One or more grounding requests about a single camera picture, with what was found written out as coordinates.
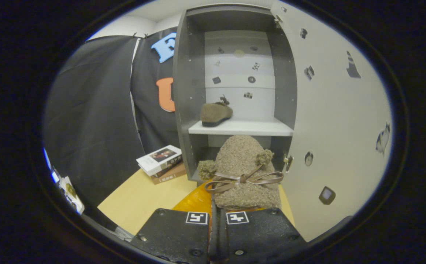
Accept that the white cabinet shelf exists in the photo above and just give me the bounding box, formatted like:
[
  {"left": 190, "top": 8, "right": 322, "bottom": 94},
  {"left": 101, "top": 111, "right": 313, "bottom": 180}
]
[{"left": 188, "top": 118, "right": 295, "bottom": 137}]

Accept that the grey shoe cabinet door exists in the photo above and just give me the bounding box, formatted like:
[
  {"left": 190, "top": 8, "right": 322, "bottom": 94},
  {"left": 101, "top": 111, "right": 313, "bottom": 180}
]
[{"left": 270, "top": 0, "right": 393, "bottom": 242}]

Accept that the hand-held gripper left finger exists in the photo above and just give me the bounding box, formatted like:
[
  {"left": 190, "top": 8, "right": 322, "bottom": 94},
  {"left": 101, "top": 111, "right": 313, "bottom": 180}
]
[{"left": 130, "top": 181, "right": 215, "bottom": 264}]

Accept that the brown fuzzy shoe with bow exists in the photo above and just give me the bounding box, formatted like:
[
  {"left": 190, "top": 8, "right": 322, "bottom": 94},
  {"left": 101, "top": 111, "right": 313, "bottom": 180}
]
[
  {"left": 200, "top": 96, "right": 233, "bottom": 128},
  {"left": 197, "top": 135, "right": 285, "bottom": 211}
]

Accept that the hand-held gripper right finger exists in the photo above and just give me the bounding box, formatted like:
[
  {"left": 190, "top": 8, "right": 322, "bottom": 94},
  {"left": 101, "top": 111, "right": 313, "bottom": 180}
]
[{"left": 215, "top": 207, "right": 307, "bottom": 264}]

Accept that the black backdrop cloth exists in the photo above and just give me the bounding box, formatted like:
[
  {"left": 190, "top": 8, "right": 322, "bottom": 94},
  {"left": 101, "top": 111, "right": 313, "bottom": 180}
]
[{"left": 44, "top": 27, "right": 178, "bottom": 209}]

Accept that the brown book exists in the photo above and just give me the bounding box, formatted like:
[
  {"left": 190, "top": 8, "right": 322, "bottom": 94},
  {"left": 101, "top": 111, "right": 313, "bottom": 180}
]
[{"left": 151, "top": 163, "right": 187, "bottom": 185}]

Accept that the grey shoe cabinet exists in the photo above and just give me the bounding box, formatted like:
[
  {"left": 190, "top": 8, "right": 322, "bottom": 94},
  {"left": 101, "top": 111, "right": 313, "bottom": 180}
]
[{"left": 173, "top": 4, "right": 297, "bottom": 183}]

